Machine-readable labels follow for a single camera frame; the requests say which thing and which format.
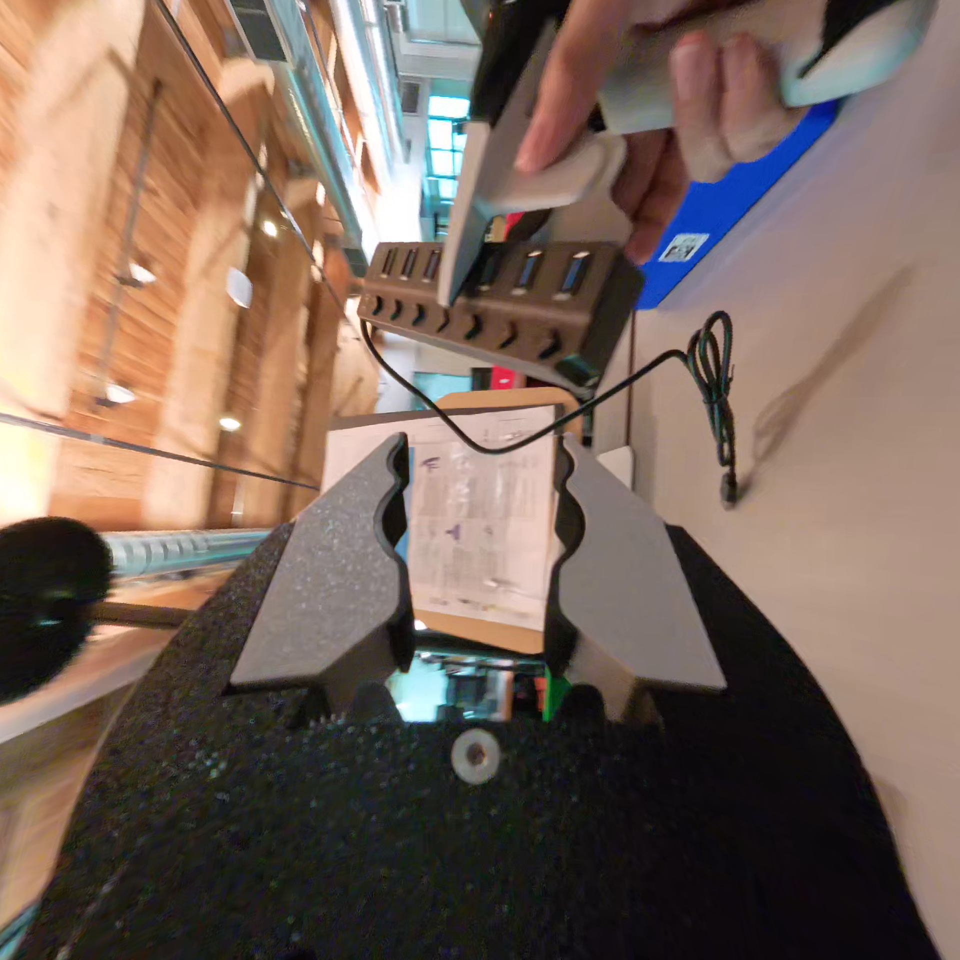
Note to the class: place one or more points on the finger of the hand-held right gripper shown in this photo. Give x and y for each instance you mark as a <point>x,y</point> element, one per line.
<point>472,210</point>

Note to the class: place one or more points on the silver ventilation duct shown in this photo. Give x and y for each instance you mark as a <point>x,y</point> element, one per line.
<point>187,551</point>
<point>330,112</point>

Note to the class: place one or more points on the tan board with instruction sheets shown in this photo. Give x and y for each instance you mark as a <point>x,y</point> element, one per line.
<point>480,525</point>

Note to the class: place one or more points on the person's right hand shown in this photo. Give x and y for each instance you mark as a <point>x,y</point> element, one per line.
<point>652,195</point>

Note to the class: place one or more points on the black fuzzy round object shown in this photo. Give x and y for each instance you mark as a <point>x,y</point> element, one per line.
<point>45,600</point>

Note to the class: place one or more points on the black seven-port usb hub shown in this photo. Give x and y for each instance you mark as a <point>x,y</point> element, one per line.
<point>525,322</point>

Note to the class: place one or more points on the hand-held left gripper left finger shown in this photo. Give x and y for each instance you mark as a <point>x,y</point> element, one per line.
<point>330,592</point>

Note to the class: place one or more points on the blue plastic bin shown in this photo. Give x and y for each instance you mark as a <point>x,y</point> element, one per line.
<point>712,217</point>

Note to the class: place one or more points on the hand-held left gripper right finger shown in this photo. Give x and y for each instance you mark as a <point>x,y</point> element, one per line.
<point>637,600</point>

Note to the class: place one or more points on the ceiling vent unit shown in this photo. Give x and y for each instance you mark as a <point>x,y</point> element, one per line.
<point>259,30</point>

